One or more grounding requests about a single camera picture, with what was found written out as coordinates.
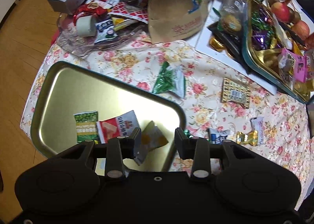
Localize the red white wafer packet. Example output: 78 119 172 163
96 110 140 144

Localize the yellow white snack packet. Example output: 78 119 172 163
134 121 168 165

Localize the green pea snack packet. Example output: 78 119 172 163
73 111 101 144

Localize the green white snack packet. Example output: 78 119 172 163
152 61 186 99

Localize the green foil candy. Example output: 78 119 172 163
184 129 194 138

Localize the blue white candy packet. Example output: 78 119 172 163
208 128 235 144

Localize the floral tablecloth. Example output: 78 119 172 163
20 33 313 204

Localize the gold wrapped candy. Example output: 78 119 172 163
236 130 258 146

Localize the white hawthorn candy bar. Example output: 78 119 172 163
251 117 264 146

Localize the yellow patterned biscuit packet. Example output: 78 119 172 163
221 78 250 109

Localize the gold metal tray lid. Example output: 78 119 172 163
30 61 186 171

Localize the white flat board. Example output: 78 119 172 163
193 0 277 95

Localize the gold coin chocolate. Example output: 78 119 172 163
209 36 225 52

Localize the clear glass snack dish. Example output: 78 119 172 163
56 13 147 58

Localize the roll of tape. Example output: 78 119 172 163
76 16 97 37

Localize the gold teal snack tin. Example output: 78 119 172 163
242 0 313 104

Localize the pink snack packet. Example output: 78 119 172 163
278 48 307 83

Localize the clear cookie packet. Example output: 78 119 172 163
217 0 244 36

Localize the brown kraft paper bag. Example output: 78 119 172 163
147 0 208 43

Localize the red apple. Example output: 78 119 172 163
271 2 291 23
291 20 310 41

